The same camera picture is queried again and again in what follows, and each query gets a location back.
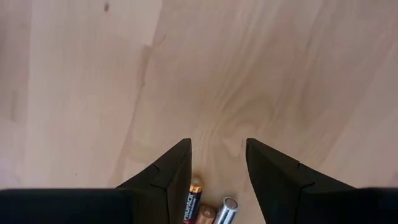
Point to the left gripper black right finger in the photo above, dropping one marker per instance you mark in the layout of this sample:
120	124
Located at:
326	205

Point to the silver battery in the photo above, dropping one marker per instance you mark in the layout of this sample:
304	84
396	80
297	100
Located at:
227	211

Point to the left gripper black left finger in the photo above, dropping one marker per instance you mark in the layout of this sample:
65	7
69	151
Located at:
77	208

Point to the black copper-top battery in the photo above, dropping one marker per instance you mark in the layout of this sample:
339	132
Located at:
192	202
205	215

